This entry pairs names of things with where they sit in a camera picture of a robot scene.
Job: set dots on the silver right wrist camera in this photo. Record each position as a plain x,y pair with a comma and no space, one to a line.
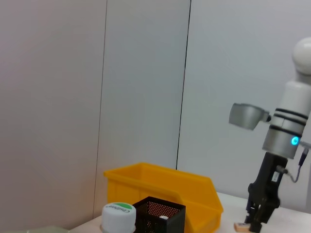
245,117

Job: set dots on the beige eraser with barcode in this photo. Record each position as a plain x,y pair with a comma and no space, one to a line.
240,226

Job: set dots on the yellow plastic bin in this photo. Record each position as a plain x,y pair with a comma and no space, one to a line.
194,189

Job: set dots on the black mesh pen holder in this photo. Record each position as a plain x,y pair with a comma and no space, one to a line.
175,221

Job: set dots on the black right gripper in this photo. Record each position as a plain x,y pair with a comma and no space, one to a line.
264,189

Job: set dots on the clear green-label water bottle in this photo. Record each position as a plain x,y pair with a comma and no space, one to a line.
117,217

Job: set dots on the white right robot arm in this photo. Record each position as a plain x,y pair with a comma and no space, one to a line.
291,109

